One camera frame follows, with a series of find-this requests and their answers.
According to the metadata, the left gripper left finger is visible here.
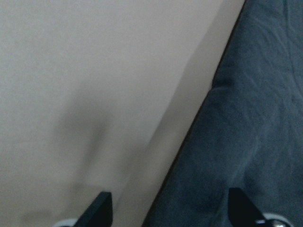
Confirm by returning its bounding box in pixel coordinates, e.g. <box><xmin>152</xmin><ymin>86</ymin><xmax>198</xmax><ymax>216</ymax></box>
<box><xmin>75</xmin><ymin>192</ymin><xmax>113</xmax><ymax>227</ymax></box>

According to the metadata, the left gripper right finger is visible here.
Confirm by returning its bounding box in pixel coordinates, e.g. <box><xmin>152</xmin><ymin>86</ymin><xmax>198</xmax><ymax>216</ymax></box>
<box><xmin>228</xmin><ymin>188</ymin><xmax>267</xmax><ymax>227</ymax></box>

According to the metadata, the black graphic t-shirt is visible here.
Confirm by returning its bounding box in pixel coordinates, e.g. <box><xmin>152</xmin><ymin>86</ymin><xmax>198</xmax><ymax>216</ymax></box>
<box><xmin>143</xmin><ymin>0</ymin><xmax>303</xmax><ymax>227</ymax></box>

